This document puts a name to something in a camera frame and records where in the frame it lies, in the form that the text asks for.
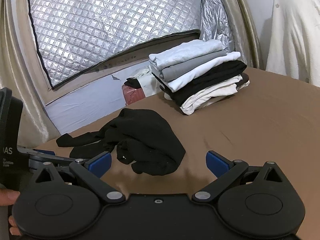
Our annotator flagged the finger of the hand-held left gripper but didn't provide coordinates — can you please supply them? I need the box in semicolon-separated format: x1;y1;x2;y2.
25;149;87;167

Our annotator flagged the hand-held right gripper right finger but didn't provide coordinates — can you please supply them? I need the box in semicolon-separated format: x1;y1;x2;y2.
192;151;286;204

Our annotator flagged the person's left hand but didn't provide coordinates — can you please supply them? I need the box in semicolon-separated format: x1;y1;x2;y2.
0;189;22;235

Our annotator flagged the beige curtain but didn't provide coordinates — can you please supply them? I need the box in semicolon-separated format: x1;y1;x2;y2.
0;0;60;153

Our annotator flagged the silver quilted insulation sheet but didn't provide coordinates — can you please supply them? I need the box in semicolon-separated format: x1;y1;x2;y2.
26;0;203;90

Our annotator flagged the white patterned cloth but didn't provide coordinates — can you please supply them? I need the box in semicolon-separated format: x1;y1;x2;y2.
134;68;160;98

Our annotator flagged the small black cloth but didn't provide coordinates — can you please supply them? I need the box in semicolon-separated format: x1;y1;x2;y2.
124;78;143;89

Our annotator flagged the crinkled silver foil sheet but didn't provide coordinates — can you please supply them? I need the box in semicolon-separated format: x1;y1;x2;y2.
191;0;237;55

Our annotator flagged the red suitcase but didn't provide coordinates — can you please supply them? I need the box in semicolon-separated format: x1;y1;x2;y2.
122;84;146;106

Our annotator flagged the white hanging cloth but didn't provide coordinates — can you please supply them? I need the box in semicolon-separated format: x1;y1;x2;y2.
265;0;320;88

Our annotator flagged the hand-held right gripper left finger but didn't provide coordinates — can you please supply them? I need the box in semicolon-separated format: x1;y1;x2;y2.
34;152;126;205

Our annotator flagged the black garment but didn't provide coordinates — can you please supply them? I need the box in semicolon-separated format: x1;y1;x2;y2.
55;108;187;176

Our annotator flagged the stack of clothes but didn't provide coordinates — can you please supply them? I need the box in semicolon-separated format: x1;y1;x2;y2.
148;39;250;116

